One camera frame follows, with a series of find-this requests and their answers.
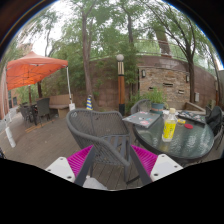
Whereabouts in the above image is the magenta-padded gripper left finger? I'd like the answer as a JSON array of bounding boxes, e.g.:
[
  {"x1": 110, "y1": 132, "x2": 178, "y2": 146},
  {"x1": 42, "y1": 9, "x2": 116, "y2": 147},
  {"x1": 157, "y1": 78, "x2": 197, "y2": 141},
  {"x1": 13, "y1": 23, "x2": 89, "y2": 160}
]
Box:
[{"x1": 45, "y1": 145, "x2": 98, "y2": 187}]

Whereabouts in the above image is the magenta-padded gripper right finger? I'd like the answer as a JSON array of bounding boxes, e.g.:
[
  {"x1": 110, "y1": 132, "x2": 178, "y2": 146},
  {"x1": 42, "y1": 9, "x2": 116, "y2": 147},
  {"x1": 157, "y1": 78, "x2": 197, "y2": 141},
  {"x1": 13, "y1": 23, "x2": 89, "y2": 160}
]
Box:
[{"x1": 129, "y1": 145, "x2": 184, "y2": 186}]

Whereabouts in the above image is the clear bottle with yellow label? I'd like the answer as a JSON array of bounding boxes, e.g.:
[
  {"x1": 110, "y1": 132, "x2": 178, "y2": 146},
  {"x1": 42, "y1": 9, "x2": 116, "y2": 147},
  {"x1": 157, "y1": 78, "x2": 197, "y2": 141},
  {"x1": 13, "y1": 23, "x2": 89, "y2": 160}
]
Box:
[{"x1": 161, "y1": 107, "x2": 178, "y2": 143}]

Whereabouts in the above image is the grey wicker chair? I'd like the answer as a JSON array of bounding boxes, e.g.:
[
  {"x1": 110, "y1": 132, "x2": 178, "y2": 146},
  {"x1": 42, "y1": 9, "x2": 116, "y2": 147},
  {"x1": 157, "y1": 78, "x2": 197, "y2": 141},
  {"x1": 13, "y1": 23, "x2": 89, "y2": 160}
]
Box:
[
  {"x1": 130, "y1": 98, "x2": 153, "y2": 116},
  {"x1": 65, "y1": 109, "x2": 133, "y2": 184}
]

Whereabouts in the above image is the silver laptop with stickers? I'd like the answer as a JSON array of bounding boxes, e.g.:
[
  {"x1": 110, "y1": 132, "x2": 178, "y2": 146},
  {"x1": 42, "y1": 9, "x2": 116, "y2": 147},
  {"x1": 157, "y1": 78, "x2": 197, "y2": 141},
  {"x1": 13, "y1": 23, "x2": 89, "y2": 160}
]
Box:
[{"x1": 122, "y1": 110, "x2": 162, "y2": 129}]

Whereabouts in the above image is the blue yellow striped cone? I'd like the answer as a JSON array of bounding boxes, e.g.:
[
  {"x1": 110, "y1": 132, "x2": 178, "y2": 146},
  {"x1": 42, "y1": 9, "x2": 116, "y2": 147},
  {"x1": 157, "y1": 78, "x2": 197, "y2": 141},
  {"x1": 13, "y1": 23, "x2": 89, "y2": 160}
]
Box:
[{"x1": 85, "y1": 94, "x2": 94, "y2": 111}]

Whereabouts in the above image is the wooden bench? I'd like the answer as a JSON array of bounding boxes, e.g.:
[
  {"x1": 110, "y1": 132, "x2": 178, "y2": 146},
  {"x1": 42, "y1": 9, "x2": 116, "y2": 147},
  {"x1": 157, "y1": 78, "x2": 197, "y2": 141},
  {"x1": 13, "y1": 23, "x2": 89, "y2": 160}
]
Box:
[{"x1": 49, "y1": 93, "x2": 73, "y2": 118}]

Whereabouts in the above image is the green plant in teal pot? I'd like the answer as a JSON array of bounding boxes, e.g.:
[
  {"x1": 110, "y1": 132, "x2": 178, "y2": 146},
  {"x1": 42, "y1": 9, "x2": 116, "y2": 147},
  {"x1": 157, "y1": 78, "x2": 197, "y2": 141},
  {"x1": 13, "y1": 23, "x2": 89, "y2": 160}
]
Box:
[{"x1": 143, "y1": 88, "x2": 168, "y2": 116}]

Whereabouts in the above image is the black laptop with stickers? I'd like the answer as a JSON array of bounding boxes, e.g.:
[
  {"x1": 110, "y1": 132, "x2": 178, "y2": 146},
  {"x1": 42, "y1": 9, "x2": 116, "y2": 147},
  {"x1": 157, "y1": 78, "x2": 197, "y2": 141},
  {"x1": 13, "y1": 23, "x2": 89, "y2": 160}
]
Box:
[{"x1": 176, "y1": 110, "x2": 207, "y2": 125}]

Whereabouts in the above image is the group of dark patio chairs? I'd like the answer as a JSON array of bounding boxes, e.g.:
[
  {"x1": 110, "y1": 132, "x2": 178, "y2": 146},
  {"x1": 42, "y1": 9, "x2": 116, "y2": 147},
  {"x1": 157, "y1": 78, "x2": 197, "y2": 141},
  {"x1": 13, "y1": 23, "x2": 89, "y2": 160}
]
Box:
[{"x1": 18, "y1": 97, "x2": 52, "y2": 126}]

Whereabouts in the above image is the black jacket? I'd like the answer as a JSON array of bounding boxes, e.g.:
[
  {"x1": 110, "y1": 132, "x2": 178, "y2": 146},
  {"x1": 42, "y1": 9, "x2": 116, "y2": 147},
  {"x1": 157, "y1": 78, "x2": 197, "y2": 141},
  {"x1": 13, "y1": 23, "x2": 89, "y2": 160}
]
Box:
[{"x1": 204, "y1": 105, "x2": 224, "y2": 138}]

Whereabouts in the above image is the orange canopy tent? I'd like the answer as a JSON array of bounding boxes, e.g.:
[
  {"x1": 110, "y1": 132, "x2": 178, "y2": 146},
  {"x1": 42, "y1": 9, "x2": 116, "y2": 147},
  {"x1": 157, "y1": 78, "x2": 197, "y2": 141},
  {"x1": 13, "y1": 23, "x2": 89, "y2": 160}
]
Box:
[{"x1": 5, "y1": 50, "x2": 69, "y2": 92}]

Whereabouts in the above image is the wooden lamp post with globe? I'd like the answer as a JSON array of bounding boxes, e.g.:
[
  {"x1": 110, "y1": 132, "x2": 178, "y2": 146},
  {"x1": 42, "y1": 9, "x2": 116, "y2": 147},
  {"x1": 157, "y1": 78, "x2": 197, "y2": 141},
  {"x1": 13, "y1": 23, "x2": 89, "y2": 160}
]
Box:
[{"x1": 115, "y1": 53, "x2": 126, "y2": 117}]

